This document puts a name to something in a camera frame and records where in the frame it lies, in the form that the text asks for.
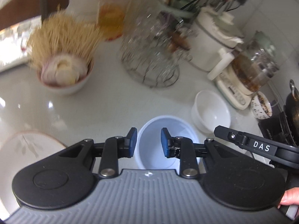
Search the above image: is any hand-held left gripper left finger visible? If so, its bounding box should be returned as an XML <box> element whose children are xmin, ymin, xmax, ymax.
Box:
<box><xmin>58</xmin><ymin>127</ymin><xmax>138</xmax><ymax>180</ymax></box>

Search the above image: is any white electric pot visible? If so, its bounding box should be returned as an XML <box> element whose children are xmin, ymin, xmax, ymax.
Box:
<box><xmin>189</xmin><ymin>7</ymin><xmax>244</xmax><ymax>73</ymax></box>

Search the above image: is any bundle of wooden toothpicks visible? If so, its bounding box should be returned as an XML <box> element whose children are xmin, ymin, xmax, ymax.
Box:
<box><xmin>27</xmin><ymin>5</ymin><xmax>105</xmax><ymax>68</ymax></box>

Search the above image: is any wire glass rack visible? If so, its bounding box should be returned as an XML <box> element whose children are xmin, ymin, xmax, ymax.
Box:
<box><xmin>123</xmin><ymin>9</ymin><xmax>194</xmax><ymax>75</ymax></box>

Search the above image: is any pale green chopstick holder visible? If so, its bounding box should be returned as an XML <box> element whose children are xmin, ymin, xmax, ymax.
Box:
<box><xmin>156</xmin><ymin>0</ymin><xmax>201</xmax><ymax>18</ymax></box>

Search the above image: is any black cooktop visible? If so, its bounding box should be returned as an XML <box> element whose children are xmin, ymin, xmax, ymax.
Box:
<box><xmin>258</xmin><ymin>112</ymin><xmax>299</xmax><ymax>145</ymax></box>

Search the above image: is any wire cup rack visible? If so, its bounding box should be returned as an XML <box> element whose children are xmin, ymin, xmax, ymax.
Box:
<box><xmin>119</xmin><ymin>35</ymin><xmax>180</xmax><ymax>88</ymax></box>

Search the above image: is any person's right hand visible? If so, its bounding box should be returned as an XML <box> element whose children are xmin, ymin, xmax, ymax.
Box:
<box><xmin>280</xmin><ymin>187</ymin><xmax>299</xmax><ymax>207</ymax></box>

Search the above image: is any patterned cup with tea leaves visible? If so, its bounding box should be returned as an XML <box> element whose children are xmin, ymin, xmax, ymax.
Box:
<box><xmin>251</xmin><ymin>91</ymin><xmax>273</xmax><ymax>119</ymax></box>

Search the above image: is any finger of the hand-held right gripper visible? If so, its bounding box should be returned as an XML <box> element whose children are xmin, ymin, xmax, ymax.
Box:
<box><xmin>214</xmin><ymin>125</ymin><xmax>248</xmax><ymax>149</ymax></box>

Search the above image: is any pale blue plastic bowl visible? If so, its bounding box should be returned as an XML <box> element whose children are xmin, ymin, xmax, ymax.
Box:
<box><xmin>137</xmin><ymin>115</ymin><xmax>201</xmax><ymax>169</ymax></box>

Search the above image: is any glass health kettle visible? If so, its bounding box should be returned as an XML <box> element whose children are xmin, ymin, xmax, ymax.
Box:
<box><xmin>231</xmin><ymin>31</ymin><xmax>281</xmax><ymax>91</ymax></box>

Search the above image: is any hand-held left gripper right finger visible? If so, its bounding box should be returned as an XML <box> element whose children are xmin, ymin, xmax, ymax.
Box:
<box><xmin>161</xmin><ymin>127</ymin><xmax>236</xmax><ymax>179</ymax></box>

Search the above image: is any garlic bulb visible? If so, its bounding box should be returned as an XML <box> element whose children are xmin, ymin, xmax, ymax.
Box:
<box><xmin>43</xmin><ymin>54</ymin><xmax>89</xmax><ymax>84</ymax></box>

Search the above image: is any dark wok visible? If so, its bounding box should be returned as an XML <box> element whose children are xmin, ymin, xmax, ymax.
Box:
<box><xmin>284</xmin><ymin>79</ymin><xmax>299</xmax><ymax>122</ymax></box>

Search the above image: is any brown cutting board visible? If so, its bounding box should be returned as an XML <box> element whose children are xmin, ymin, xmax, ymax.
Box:
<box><xmin>40</xmin><ymin>0</ymin><xmax>70</xmax><ymax>21</ymax></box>

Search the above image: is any white bowl holding garlic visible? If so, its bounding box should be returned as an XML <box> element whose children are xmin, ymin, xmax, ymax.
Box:
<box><xmin>37</xmin><ymin>56</ymin><xmax>95</xmax><ymax>96</ymax></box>

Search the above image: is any white kettle base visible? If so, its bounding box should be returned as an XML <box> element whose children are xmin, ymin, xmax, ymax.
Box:
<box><xmin>208</xmin><ymin>65</ymin><xmax>257</xmax><ymax>110</ymax></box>

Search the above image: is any clear jar with red lid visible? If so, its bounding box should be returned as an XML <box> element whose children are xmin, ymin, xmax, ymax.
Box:
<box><xmin>97</xmin><ymin>0</ymin><xmax>132</xmax><ymax>41</ymax></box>

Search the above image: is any cream leaf-pattern plate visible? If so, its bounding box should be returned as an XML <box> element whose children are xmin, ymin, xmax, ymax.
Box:
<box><xmin>0</xmin><ymin>131</ymin><xmax>68</xmax><ymax>215</ymax></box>

